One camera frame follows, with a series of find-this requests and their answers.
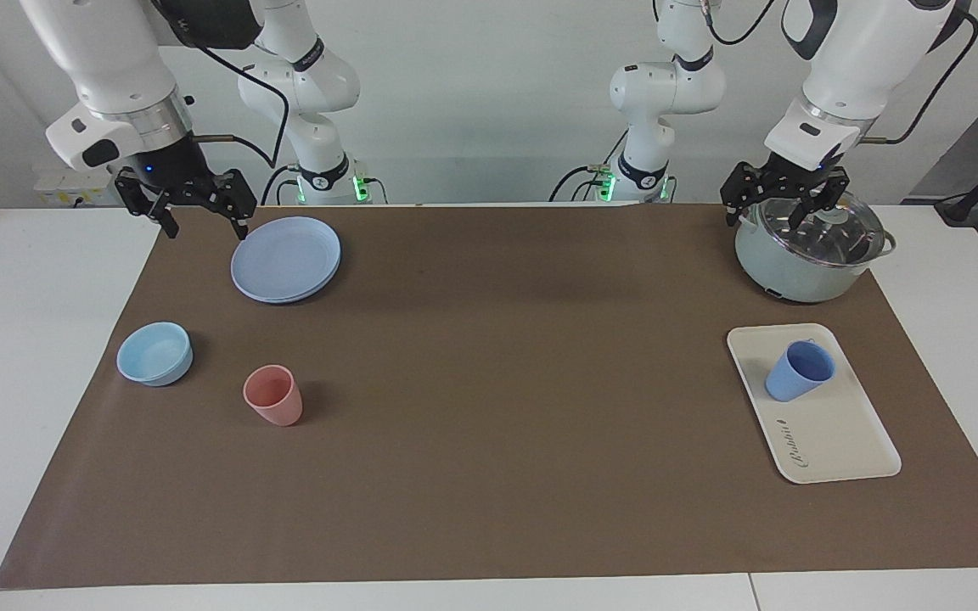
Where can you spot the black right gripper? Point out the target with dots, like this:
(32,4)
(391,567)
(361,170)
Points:
(175,170)

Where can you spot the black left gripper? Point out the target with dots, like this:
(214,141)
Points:
(795,178)

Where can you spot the blue plastic cup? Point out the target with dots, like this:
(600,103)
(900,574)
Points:
(790,382)

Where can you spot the pink plastic cup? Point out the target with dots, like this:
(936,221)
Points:
(277,403)

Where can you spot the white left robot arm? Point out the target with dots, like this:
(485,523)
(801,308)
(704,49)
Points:
(862,59)

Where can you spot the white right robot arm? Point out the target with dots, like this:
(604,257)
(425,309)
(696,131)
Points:
(107,51)

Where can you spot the cream tray with rabbit print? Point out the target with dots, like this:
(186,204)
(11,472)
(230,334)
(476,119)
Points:
(837,433)

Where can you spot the glass pot lid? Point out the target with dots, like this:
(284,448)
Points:
(829,242)

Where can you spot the pale green cooking pot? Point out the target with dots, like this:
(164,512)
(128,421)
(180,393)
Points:
(786,271)

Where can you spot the blue round plate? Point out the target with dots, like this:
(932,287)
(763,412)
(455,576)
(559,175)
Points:
(285,259)

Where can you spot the light blue bowl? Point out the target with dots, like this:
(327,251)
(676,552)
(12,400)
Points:
(154,356)

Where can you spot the brown paper table mat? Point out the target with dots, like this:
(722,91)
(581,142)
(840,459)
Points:
(497,424)

